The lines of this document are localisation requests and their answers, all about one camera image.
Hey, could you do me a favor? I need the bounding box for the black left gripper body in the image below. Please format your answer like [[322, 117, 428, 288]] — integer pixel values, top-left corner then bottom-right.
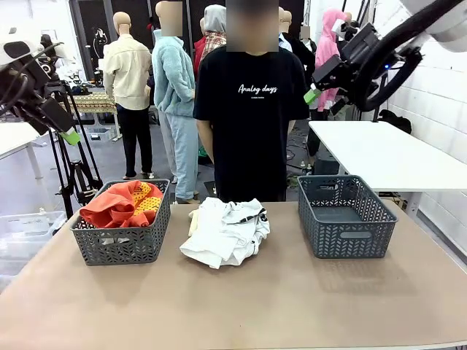
[[0, 61, 48, 117]]

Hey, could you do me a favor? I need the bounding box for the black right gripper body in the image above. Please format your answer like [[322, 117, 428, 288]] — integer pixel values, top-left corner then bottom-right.
[[339, 23, 387, 92]]

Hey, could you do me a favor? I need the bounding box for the orange shirt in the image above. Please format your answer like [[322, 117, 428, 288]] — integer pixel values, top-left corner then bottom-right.
[[79, 180, 163, 229]]

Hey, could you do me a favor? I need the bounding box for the yellow red-dotted garment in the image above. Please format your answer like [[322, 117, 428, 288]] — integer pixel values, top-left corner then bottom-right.
[[131, 182, 164, 220]]

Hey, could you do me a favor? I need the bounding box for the white T-shirt black print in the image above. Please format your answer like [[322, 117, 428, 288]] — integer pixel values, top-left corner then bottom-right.
[[179, 196, 271, 270]]

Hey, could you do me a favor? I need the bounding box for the person's right forearm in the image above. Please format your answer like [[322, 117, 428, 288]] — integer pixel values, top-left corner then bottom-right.
[[196, 118, 217, 164]]

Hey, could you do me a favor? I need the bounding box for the mannequin in pink hoodie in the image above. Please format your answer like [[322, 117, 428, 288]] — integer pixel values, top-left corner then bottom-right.
[[314, 9, 347, 112]]

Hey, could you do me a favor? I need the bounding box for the mannequin in black jacket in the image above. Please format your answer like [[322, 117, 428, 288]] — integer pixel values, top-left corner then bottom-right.
[[279, 7, 317, 79]]

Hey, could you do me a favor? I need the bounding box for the table with patterned cloth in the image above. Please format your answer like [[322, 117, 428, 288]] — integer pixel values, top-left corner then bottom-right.
[[58, 93, 117, 114]]

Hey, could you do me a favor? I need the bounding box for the clear floor storage bin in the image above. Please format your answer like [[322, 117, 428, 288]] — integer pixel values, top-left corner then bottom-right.
[[74, 125, 116, 144]]

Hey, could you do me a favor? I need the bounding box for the black light stand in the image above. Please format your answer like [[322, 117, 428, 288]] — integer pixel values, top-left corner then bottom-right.
[[371, 93, 387, 123]]

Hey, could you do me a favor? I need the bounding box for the black bag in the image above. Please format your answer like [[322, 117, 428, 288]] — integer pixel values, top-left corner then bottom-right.
[[377, 109, 412, 134]]

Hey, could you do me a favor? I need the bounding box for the mannequin in cream jacket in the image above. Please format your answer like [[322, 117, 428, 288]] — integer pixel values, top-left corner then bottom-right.
[[102, 11, 154, 180]]

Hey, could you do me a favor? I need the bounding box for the large white side table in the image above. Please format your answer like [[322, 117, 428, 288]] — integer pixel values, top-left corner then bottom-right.
[[308, 120, 467, 219]]

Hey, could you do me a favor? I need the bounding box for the black crate under table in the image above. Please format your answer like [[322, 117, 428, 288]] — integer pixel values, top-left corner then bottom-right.
[[314, 156, 342, 176]]

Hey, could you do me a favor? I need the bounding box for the person in black T-shirt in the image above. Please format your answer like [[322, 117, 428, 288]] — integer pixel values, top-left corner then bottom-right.
[[193, 0, 310, 203]]

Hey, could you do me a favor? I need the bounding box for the clear plastic storage box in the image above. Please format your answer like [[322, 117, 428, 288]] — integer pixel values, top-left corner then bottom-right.
[[0, 211, 66, 260]]

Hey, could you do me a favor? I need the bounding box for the mannequin in teal fleece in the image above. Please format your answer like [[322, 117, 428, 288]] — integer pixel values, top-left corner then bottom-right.
[[151, 0, 200, 204]]

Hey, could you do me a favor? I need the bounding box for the mannequin grey hood plaid shirt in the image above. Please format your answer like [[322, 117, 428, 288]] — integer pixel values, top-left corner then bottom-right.
[[193, 4, 229, 74]]

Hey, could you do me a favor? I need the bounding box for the grey woven plastic basket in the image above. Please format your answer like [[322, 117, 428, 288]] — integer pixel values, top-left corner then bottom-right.
[[69, 178, 171, 266], [297, 174, 398, 260]]

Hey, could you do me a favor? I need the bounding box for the cream garment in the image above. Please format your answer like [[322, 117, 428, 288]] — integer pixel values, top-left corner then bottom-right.
[[188, 208, 202, 238]]

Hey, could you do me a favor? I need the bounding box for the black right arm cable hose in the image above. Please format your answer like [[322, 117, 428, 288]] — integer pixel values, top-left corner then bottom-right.
[[350, 0, 467, 112]]

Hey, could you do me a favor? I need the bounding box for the black camera tripod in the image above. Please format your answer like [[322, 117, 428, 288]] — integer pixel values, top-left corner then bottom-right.
[[36, 34, 104, 219]]

